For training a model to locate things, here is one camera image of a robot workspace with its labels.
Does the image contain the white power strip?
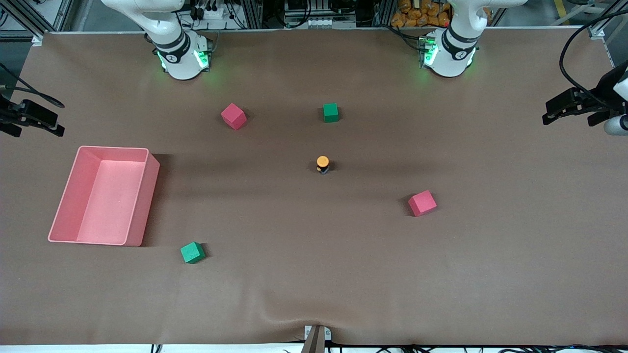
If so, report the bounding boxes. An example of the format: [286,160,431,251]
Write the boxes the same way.
[192,4,227,21]

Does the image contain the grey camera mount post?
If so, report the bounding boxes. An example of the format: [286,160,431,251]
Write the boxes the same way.
[300,325,332,353]

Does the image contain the black arm base cable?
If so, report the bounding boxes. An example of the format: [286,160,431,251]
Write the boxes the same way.
[385,24,425,52]

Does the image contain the aluminium frame profile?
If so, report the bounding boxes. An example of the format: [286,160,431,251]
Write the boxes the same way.
[0,0,74,39]
[239,0,264,29]
[586,0,628,74]
[373,0,394,27]

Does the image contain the pink foam cube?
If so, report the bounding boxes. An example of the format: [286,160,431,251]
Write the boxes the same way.
[408,190,437,217]
[220,103,247,131]

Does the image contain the pink plastic bin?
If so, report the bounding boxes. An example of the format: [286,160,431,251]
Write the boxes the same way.
[48,146,160,246]

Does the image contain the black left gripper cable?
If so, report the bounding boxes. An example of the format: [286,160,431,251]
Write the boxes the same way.
[559,7,628,96]

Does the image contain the orange bag pile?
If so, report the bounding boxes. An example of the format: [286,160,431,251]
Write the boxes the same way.
[392,0,451,28]

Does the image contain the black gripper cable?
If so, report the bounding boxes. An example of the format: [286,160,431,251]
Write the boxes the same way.
[0,63,65,108]
[559,7,628,96]

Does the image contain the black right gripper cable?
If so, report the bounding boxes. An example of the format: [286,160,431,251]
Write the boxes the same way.
[0,63,65,108]

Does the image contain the brown table mat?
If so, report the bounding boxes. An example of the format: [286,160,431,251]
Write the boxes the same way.
[0,28,628,346]

